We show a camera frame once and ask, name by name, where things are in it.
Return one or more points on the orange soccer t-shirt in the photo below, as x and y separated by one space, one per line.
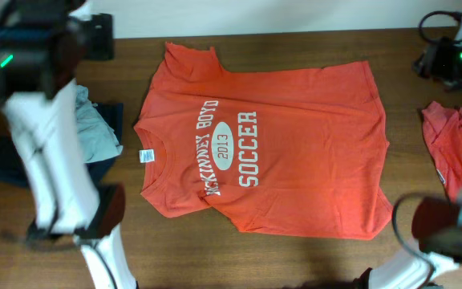
297 152

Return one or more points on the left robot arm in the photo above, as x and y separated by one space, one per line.
41 45

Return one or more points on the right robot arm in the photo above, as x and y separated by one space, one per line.
436 244

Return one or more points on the folded grey shirt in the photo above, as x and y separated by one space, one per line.
97 139

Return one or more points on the red crumpled garment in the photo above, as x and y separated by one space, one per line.
451 148

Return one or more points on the folded navy garment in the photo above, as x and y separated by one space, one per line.
12 170

